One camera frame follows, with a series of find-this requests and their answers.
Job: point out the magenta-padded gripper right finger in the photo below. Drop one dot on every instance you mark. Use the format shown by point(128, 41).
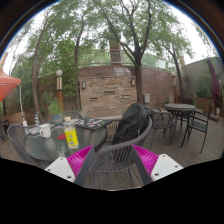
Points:
point(165, 166)

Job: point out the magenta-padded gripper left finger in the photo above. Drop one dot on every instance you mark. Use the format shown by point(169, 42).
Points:
point(59, 166)

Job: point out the clear bottle with yellow label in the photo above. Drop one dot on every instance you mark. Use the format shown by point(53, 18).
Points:
point(71, 136)

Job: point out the white mug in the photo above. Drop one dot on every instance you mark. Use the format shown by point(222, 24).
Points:
point(46, 131)

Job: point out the silver laptop with stickers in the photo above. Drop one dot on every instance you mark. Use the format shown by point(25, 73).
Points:
point(33, 130)

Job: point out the grey wicker chair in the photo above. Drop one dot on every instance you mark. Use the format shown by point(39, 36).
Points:
point(16, 136)
point(161, 120)
point(116, 148)
point(71, 114)

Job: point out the black patio chair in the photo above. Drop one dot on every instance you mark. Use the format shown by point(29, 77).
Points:
point(198, 126)

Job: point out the blue and yellow striped cone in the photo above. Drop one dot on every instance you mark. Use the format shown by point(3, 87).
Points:
point(37, 119)

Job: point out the black laptop with stickers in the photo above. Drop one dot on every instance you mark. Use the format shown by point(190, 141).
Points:
point(91, 124)

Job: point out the black backpack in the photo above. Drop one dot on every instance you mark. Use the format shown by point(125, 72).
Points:
point(131, 121)

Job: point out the potted plant in blue pot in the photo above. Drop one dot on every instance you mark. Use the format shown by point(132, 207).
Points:
point(55, 108)

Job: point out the green leafy tree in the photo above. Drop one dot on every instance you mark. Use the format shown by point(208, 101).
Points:
point(138, 83)
point(35, 83)
point(76, 50)

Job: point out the closed maroon patio umbrella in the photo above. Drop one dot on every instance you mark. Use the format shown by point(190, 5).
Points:
point(214, 83)

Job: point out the orange canopy tent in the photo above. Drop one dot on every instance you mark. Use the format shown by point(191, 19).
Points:
point(7, 83)

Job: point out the grey wall box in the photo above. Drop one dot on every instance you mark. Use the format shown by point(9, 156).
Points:
point(146, 98)

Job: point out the globe lamp post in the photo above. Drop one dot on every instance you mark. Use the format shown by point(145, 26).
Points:
point(59, 85)

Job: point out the black wall lamp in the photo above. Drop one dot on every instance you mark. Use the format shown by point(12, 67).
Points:
point(133, 82)
point(83, 85)

